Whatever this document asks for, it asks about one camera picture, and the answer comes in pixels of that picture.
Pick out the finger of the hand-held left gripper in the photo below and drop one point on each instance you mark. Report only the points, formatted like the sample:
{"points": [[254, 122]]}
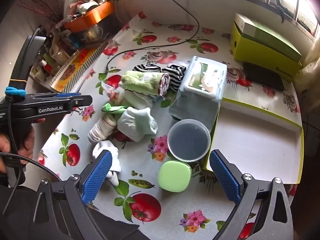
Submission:
{"points": [[83, 100]]}

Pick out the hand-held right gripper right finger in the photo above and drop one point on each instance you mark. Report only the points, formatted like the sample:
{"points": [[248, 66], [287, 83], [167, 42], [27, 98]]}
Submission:
{"points": [[225, 177]]}

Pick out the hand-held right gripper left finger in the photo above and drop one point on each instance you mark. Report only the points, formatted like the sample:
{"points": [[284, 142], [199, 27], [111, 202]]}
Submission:
{"points": [[98, 177]]}

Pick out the clear plastic bag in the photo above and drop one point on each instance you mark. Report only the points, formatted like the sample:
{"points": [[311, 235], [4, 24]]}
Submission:
{"points": [[112, 92]]}

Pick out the beige sock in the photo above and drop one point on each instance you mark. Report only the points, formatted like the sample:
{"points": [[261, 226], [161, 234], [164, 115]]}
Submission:
{"points": [[102, 130]]}

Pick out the lime cardboard tray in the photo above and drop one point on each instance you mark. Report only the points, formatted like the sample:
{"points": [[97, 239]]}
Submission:
{"points": [[255, 135]]}

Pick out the pale green sock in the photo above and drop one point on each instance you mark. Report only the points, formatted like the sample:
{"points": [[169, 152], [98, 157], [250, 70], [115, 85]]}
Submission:
{"points": [[137, 123]]}

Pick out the green towel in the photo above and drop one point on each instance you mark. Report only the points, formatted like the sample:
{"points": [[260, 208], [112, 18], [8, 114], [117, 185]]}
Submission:
{"points": [[140, 82]]}

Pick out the person's left hand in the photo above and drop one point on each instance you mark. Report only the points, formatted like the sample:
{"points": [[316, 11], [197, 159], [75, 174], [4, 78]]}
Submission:
{"points": [[28, 145]]}

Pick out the colourful printed box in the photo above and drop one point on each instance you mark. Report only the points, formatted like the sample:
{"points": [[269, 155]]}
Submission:
{"points": [[72, 72]]}

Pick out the green square case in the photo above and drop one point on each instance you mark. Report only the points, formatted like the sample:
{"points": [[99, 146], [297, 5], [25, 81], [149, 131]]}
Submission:
{"points": [[173, 176]]}

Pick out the round clear plastic container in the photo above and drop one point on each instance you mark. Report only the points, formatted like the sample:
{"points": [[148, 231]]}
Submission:
{"points": [[188, 140]]}

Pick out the glass jar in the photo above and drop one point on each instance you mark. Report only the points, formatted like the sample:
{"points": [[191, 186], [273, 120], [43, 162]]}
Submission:
{"points": [[92, 33]]}

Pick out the floral tablecloth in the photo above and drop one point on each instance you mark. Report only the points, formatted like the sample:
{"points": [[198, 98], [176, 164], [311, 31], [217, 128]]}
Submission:
{"points": [[160, 205]]}

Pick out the grey plastic pouch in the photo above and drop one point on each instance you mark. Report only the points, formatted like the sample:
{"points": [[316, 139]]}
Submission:
{"points": [[192, 107]]}

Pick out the orange basket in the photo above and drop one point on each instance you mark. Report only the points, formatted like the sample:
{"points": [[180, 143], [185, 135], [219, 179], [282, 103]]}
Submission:
{"points": [[97, 15]]}

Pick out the wet wipes pack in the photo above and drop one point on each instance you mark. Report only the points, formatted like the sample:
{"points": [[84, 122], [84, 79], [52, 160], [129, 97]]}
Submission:
{"points": [[205, 77]]}

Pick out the black smartphone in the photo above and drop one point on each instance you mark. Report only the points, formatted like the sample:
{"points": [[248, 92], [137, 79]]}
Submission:
{"points": [[262, 76]]}

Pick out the lime green shoe box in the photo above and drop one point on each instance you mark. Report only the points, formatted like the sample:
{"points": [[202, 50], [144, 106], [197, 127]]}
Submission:
{"points": [[262, 57]]}

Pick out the green white carton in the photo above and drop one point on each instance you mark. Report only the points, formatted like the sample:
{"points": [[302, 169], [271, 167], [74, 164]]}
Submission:
{"points": [[265, 33]]}

